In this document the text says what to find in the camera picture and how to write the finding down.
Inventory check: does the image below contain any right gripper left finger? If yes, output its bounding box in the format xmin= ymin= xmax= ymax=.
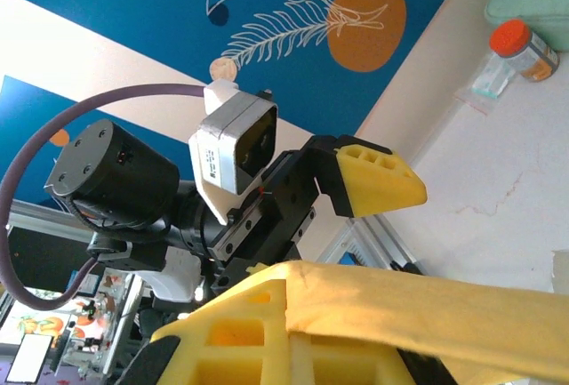
xmin=119 ymin=264 xmax=293 ymax=385

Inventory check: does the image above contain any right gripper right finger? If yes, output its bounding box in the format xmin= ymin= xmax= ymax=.
xmin=288 ymin=331 xmax=460 ymax=385

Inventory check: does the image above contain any dark monitor screen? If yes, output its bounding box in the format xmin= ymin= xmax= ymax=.
xmin=6 ymin=223 xmax=106 ymax=293

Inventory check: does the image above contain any small clear plastic packet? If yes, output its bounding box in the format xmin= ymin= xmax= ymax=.
xmin=453 ymin=54 xmax=517 ymax=116

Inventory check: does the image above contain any orange lid bottle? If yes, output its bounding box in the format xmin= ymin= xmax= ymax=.
xmin=488 ymin=19 xmax=561 ymax=83

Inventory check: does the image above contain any white paper sheet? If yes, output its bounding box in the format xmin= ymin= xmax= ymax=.
xmin=5 ymin=334 xmax=52 ymax=384

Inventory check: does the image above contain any aluminium side rail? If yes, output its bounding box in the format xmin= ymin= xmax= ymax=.
xmin=319 ymin=214 xmax=424 ymax=277

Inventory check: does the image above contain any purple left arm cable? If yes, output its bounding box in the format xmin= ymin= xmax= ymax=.
xmin=0 ymin=82 xmax=211 ymax=313

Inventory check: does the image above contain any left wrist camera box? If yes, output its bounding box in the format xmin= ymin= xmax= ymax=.
xmin=188 ymin=79 xmax=280 ymax=227

